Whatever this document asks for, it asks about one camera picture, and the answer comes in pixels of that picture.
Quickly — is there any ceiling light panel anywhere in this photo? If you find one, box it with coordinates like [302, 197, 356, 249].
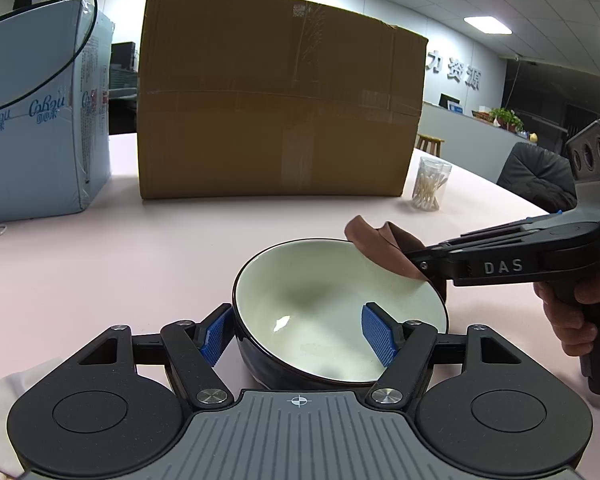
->
[464, 16, 513, 35]

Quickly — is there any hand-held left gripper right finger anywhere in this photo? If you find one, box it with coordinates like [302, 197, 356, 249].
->
[362, 301, 525, 406]

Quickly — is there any clear jar of cotton swabs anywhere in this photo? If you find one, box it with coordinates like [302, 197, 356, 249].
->
[412, 156, 452, 211]

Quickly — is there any large brown cardboard box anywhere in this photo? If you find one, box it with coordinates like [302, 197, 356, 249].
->
[136, 0, 428, 201]

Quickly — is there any low potted green plant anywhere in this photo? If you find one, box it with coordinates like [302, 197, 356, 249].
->
[490, 107, 525, 133]

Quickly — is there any black cable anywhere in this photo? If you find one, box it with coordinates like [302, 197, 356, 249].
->
[0, 0, 98, 116]

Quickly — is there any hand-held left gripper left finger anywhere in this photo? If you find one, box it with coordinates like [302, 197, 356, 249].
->
[67, 303, 236, 410]

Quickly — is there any white reception counter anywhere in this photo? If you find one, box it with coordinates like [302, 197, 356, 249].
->
[420, 102, 531, 181]

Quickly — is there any light blue wrapped package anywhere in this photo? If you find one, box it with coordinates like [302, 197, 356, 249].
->
[0, 0, 117, 226]

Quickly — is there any silver wall lettering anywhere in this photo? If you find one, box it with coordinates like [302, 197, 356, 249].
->
[426, 52, 481, 91]

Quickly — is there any person's right hand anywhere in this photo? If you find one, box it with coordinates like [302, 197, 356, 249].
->
[532, 272, 600, 356]

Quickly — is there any wooden stool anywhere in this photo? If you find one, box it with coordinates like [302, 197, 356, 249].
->
[416, 133, 446, 157]

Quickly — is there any brown cloth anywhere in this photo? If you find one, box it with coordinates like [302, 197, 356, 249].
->
[343, 215, 448, 301]

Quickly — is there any dark desk monitor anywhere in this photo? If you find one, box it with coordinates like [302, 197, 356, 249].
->
[109, 42, 140, 96]

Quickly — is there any white cloth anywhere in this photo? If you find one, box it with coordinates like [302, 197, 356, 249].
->
[0, 355, 61, 478]

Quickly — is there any dark bowl with cream inside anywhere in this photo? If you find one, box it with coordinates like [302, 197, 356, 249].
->
[231, 239, 449, 391]

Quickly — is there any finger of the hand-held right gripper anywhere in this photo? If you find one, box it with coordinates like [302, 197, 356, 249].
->
[460, 212, 578, 251]
[405, 240, 461, 281]

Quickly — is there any black chair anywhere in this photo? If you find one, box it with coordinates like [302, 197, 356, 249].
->
[496, 141, 578, 213]

